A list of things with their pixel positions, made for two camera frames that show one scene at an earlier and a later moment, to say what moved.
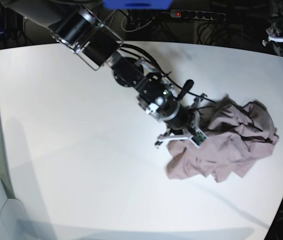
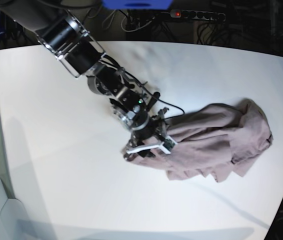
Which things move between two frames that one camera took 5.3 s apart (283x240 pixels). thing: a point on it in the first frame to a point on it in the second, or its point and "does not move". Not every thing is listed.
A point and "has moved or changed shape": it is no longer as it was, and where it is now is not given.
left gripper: [185, 120] to [154, 127]
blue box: [137, 4] does not move
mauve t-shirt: [237, 133] has moved or changed shape
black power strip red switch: [197, 14] does not move
